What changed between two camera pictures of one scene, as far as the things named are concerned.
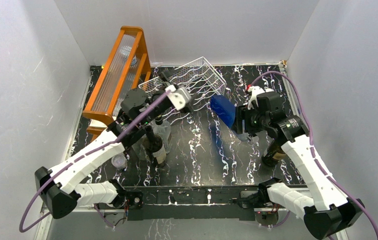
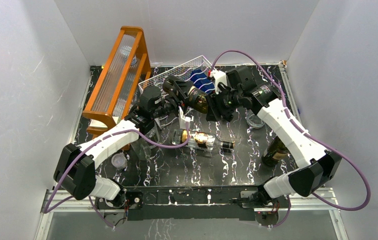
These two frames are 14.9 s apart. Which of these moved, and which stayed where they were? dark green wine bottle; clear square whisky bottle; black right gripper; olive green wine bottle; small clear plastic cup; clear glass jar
Moved: clear square whisky bottle; dark green wine bottle; black right gripper
Stayed: clear glass jar; small clear plastic cup; olive green wine bottle
